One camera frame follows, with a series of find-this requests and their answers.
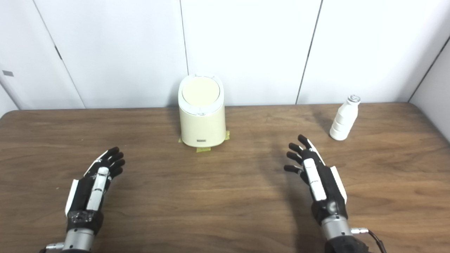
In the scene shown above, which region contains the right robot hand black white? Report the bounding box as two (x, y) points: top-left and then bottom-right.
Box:
(284, 135), (348, 225)

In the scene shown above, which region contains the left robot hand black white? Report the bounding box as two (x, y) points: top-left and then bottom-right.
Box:
(65, 147), (126, 234)

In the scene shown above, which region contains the small white plastic bottle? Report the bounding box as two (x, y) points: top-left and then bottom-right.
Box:
(329, 95), (361, 141)

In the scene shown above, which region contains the cream-colored bin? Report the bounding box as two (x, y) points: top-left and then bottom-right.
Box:
(178, 74), (226, 147)

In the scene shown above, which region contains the round cream bin lid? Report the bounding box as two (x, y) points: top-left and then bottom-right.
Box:
(182, 77), (220, 106)

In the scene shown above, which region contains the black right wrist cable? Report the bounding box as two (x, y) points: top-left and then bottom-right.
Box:
(351, 228), (387, 253)

